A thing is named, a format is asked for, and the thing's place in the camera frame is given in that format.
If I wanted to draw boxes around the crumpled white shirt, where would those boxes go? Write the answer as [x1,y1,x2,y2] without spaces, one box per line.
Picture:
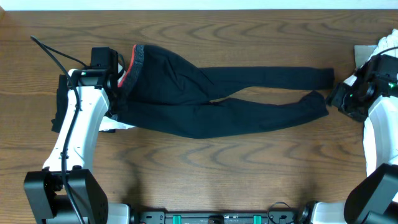
[343,29,398,203]

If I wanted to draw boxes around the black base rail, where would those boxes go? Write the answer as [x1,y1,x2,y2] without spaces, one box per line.
[131,202,309,224]

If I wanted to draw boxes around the grey cloth piece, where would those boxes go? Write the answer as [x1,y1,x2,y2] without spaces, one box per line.
[354,45,376,68]

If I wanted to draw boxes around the folded white garment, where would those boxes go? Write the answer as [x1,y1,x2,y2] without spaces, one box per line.
[99,64,135,133]

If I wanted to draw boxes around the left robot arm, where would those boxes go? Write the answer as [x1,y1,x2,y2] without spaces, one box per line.
[24,47,132,223]

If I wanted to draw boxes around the folded black garment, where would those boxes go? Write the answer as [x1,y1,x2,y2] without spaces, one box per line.
[51,74,116,134]

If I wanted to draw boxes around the black leggings with red waistband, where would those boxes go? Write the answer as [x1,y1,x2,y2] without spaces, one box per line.
[115,45,335,139]

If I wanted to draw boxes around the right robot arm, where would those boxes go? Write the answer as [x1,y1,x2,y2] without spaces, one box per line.
[299,51,397,224]

